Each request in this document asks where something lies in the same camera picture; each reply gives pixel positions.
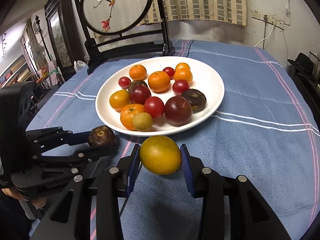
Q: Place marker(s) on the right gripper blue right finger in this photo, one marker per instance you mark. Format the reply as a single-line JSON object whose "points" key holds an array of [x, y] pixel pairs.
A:
{"points": [[203, 182]]}

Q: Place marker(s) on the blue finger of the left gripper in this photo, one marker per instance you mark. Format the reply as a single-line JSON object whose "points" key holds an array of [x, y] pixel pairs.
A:
{"points": [[71, 138]]}

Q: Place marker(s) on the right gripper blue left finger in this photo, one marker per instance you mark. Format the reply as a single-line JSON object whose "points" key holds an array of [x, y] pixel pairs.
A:
{"points": [[116, 182]]}

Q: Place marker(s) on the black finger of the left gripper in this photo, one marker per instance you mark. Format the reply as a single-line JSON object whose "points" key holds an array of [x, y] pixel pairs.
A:
{"points": [[82, 156]]}

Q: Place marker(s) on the yellow round fruit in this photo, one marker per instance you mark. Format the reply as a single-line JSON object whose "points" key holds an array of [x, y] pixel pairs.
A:
{"points": [[160, 155]]}

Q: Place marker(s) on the small mandarin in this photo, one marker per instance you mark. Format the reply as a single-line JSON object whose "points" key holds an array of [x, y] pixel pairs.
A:
{"points": [[128, 113]]}

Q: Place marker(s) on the tan longan fruit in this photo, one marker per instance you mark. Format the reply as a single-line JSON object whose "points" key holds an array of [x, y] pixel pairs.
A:
{"points": [[142, 122]]}

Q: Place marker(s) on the red cherry tomato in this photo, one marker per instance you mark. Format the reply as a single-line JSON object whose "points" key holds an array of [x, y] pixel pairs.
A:
{"points": [[154, 106], [180, 86]]}

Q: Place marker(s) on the large orange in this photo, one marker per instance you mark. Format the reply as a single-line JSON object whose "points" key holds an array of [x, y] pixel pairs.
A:
{"points": [[159, 81]]}

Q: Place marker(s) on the dark brown passion fruit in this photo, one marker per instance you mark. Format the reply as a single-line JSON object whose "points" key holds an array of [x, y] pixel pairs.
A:
{"points": [[135, 83]]}

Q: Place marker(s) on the person's left hand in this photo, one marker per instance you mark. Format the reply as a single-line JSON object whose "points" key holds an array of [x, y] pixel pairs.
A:
{"points": [[14, 193]]}

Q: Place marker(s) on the orange yellow tomato on plate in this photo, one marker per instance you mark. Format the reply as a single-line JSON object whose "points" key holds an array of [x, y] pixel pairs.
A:
{"points": [[119, 100]]}

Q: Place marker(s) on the white plastic bag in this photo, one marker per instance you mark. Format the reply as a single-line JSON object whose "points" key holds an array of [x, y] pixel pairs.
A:
{"points": [[78, 65]]}

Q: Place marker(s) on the small red tomato left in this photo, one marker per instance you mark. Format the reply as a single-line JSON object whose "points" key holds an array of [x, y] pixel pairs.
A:
{"points": [[124, 82]]}

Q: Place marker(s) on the small red tomato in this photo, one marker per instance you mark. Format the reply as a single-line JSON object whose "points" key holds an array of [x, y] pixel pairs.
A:
{"points": [[124, 82], [170, 72]]}

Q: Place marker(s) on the blue striped tablecloth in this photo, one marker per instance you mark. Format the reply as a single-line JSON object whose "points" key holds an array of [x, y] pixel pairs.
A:
{"points": [[263, 129]]}

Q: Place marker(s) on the dark passion fruit on plate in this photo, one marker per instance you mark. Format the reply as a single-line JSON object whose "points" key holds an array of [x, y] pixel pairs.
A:
{"points": [[196, 99]]}

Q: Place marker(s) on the white oval plate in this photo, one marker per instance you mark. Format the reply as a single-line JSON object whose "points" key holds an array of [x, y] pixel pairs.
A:
{"points": [[205, 79]]}

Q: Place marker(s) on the mandarin at plate back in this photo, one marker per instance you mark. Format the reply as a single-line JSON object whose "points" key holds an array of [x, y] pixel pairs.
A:
{"points": [[138, 72]]}

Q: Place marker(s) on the small orange kumquat front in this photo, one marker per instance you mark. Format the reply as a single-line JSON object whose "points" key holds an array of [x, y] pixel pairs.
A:
{"points": [[183, 74]]}

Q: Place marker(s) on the small orange kumquat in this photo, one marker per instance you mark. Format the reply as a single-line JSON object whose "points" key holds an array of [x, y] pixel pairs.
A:
{"points": [[183, 74], [182, 65]]}

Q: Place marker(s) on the small red tomato back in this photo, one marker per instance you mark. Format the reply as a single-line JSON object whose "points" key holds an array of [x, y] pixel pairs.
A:
{"points": [[170, 72]]}

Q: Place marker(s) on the dark wooden cabinet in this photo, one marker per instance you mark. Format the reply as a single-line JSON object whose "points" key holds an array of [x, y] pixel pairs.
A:
{"points": [[64, 35]]}

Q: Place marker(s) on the small orange kumquat back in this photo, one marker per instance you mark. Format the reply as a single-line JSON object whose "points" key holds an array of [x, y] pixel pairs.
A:
{"points": [[182, 65]]}

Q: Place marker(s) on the round embroidered screen stand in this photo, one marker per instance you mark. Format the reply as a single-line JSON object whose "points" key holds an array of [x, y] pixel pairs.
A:
{"points": [[107, 26]]}

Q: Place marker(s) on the checked beige curtain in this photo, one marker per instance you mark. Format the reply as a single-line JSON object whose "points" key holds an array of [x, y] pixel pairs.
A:
{"points": [[228, 11]]}

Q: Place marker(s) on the white wall power strip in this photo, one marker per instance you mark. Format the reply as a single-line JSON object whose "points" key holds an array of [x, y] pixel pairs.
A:
{"points": [[270, 19]]}

